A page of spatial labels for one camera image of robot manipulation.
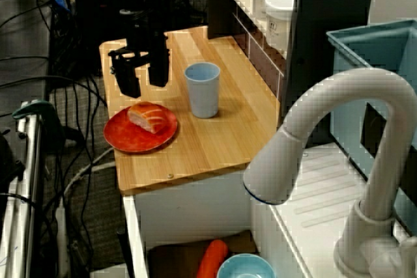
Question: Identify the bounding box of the light blue bowl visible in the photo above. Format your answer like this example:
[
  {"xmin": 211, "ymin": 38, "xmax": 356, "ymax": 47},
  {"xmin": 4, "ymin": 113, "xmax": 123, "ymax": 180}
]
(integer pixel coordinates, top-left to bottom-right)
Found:
[{"xmin": 216, "ymin": 254, "xmax": 276, "ymax": 278}]

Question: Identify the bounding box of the orange toy carrot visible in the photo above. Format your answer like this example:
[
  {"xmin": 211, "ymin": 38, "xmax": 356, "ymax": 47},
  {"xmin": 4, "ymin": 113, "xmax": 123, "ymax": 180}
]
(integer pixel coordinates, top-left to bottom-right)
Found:
[{"xmin": 196, "ymin": 240, "xmax": 229, "ymax": 278}]

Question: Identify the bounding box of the green clamp handle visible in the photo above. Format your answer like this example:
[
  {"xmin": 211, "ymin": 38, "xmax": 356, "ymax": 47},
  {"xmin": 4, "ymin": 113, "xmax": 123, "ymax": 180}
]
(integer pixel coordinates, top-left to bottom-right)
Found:
[{"xmin": 12, "ymin": 100, "xmax": 56, "ymax": 123}]

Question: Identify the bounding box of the white floor cable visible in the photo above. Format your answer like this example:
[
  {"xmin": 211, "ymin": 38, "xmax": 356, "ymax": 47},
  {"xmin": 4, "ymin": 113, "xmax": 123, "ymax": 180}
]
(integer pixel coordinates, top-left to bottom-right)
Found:
[{"xmin": 63, "ymin": 147, "xmax": 117, "ymax": 201}]

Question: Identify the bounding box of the black computer case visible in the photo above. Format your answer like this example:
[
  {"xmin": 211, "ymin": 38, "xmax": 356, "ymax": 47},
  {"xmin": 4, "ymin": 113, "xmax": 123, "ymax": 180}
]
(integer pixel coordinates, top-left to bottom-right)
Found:
[{"xmin": 71, "ymin": 0, "xmax": 173, "ymax": 77}]

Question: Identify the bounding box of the white toy kitchen unit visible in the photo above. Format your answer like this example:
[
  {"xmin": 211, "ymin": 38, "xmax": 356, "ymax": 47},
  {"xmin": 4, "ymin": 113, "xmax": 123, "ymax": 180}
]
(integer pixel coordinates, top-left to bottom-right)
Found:
[{"xmin": 122, "ymin": 143, "xmax": 417, "ymax": 278}]

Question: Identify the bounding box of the teal plastic bin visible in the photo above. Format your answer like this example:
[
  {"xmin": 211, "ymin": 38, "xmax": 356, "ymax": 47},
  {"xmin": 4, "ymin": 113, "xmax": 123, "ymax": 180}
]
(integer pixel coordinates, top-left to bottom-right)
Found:
[{"xmin": 326, "ymin": 20, "xmax": 417, "ymax": 238}]

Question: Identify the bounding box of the red round plate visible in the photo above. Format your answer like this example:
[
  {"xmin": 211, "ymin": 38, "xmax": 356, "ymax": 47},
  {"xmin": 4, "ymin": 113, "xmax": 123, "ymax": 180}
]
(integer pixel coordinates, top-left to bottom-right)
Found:
[{"xmin": 102, "ymin": 107, "xmax": 179, "ymax": 154}]

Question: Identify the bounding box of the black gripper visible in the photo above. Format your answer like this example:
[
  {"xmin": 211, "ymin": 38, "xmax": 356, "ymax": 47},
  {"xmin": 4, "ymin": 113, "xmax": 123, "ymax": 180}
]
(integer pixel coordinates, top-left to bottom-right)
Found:
[{"xmin": 108, "ymin": 8, "xmax": 171, "ymax": 98}]

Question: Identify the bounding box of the silver metal rail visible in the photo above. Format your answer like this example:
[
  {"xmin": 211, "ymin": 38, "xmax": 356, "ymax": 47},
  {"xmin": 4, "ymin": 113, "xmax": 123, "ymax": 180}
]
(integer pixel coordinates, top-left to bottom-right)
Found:
[{"xmin": 0, "ymin": 105, "xmax": 45, "ymax": 278}]

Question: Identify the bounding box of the salmon sushi toy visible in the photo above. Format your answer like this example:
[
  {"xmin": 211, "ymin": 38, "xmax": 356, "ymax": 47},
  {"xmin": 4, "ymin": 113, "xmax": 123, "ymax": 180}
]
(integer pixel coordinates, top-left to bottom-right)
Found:
[{"xmin": 126, "ymin": 101, "xmax": 167, "ymax": 135}]

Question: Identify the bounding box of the white toy faucet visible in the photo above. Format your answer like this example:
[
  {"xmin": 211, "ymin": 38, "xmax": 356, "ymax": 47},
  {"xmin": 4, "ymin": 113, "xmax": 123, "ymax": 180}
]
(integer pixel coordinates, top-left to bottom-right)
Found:
[{"xmin": 242, "ymin": 68, "xmax": 417, "ymax": 278}]

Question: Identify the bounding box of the light blue plastic cup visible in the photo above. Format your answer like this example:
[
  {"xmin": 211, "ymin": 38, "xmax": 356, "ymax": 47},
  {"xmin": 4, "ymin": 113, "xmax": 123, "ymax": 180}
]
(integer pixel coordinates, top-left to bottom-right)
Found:
[{"xmin": 184, "ymin": 62, "xmax": 222, "ymax": 119}]

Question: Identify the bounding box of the black equipment piece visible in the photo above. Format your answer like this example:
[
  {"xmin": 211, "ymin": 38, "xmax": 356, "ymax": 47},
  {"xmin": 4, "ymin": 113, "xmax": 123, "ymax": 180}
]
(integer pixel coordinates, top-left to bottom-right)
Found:
[{"xmin": 0, "ymin": 131, "xmax": 26, "ymax": 194}]

